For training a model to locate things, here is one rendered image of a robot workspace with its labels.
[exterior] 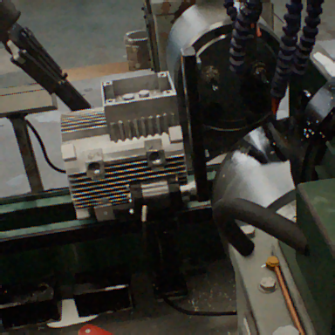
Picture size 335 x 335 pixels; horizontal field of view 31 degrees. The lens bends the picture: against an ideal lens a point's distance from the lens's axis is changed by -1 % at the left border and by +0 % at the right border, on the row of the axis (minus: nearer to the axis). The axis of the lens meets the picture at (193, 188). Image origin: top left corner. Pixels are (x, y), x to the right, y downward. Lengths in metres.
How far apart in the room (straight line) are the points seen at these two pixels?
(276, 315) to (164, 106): 0.53
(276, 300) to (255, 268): 0.05
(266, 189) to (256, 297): 0.20
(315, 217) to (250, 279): 0.19
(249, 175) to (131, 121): 0.29
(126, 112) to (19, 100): 0.35
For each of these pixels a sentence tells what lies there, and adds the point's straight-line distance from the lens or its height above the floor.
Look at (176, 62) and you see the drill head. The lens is 1.26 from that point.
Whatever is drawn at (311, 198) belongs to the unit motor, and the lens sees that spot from 0.43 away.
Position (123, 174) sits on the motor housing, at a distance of 1.00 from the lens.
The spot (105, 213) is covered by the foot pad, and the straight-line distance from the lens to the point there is 1.04.
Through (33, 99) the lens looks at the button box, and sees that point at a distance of 1.28.
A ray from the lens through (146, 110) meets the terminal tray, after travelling 0.99.
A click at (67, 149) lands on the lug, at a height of 1.09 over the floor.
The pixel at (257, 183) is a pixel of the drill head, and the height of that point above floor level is 1.14.
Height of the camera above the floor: 1.56
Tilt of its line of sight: 34 degrees down
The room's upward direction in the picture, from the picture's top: 6 degrees counter-clockwise
